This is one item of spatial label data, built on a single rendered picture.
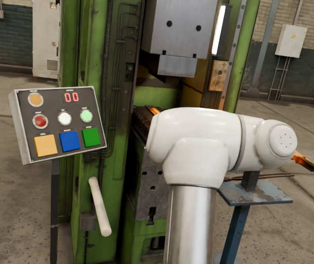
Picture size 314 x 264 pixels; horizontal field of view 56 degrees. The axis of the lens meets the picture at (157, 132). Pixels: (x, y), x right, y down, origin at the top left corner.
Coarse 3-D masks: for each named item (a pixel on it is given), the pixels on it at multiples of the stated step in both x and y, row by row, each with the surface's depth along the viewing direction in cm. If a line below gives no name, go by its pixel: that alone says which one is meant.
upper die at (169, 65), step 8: (144, 56) 161; (152, 56) 149; (160, 56) 139; (168, 56) 140; (144, 64) 161; (152, 64) 148; (160, 64) 141; (168, 64) 142; (176, 64) 143; (184, 64) 145; (192, 64) 146; (160, 72) 142; (168, 72) 143; (176, 72) 145; (184, 72) 146; (192, 72) 148
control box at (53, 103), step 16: (16, 96) 109; (48, 96) 117; (64, 96) 121; (80, 96) 126; (16, 112) 110; (32, 112) 111; (48, 112) 116; (64, 112) 120; (80, 112) 125; (96, 112) 130; (16, 128) 112; (32, 128) 110; (48, 128) 114; (64, 128) 119; (80, 128) 123; (32, 144) 109; (80, 144) 122; (32, 160) 108
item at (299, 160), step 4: (296, 156) 150; (296, 160) 148; (300, 160) 148; (304, 160) 144; (308, 160) 145; (300, 164) 146; (304, 164) 145; (308, 164) 143; (312, 164) 141; (308, 168) 142; (312, 168) 140
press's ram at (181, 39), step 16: (160, 0) 130; (176, 0) 132; (192, 0) 134; (208, 0) 137; (144, 16) 145; (160, 16) 132; (176, 16) 135; (192, 16) 137; (208, 16) 140; (144, 32) 145; (160, 32) 135; (176, 32) 138; (192, 32) 140; (208, 32) 143; (144, 48) 145; (160, 48) 138; (176, 48) 140; (192, 48) 143
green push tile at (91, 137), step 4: (92, 128) 127; (96, 128) 128; (84, 132) 124; (88, 132) 125; (92, 132) 126; (96, 132) 128; (84, 136) 123; (88, 136) 125; (92, 136) 126; (96, 136) 127; (84, 140) 123; (88, 140) 124; (92, 140) 125; (96, 140) 127; (84, 144) 124; (88, 144) 124; (92, 144) 125; (96, 144) 126; (100, 144) 128
